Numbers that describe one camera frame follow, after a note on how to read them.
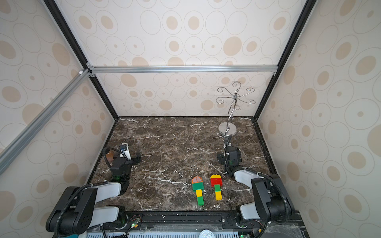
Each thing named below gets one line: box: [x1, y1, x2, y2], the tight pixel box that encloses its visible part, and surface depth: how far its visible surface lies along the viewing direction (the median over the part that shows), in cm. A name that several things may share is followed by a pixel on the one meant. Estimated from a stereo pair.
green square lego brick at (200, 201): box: [196, 196, 204, 206], surface depth 79 cm
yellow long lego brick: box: [210, 174, 222, 179], surface depth 89 cm
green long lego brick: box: [191, 181, 204, 191], surface depth 85 cm
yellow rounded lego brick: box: [195, 189, 203, 198], surface depth 82 cm
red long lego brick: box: [209, 178, 223, 187], surface depth 87 cm
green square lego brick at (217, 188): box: [214, 184, 221, 192], surface depth 85 cm
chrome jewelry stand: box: [216, 81, 256, 137], surface depth 96 cm
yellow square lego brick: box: [214, 190, 223, 201], surface depth 81 cm
